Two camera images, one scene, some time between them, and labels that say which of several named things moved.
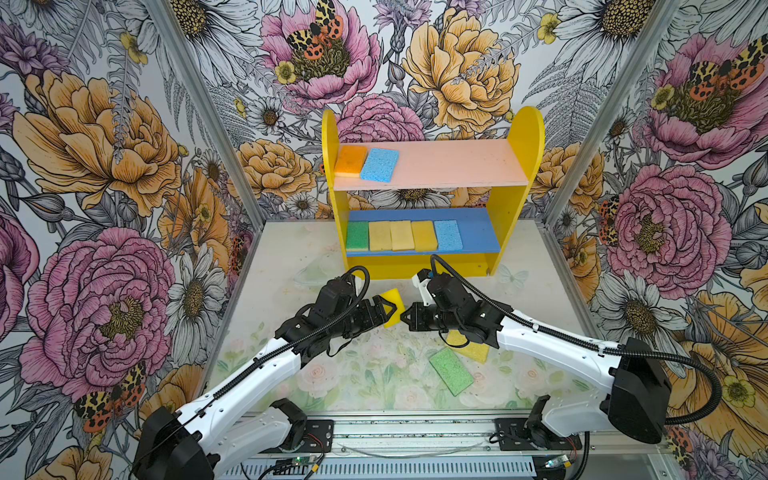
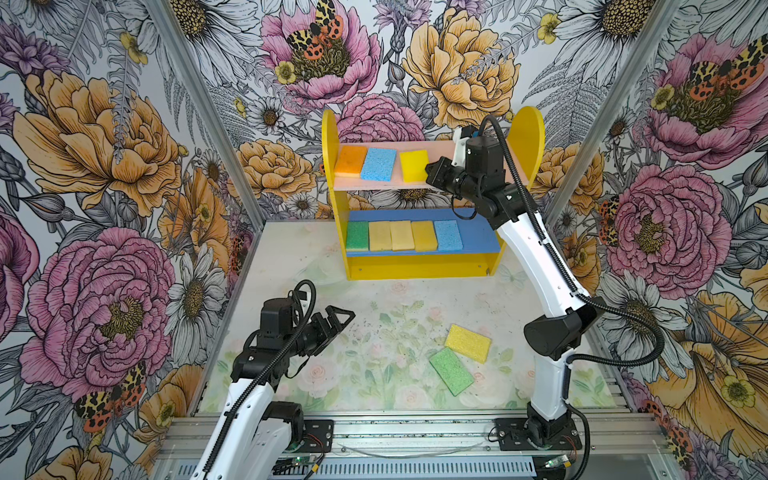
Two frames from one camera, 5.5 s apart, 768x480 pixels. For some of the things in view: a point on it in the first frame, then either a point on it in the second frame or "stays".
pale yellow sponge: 380,236 stays
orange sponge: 350,160 stays
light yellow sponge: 401,235 stays
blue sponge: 380,165 stays
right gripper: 416,309 -> 438,178
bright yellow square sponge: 394,296 -> 413,166
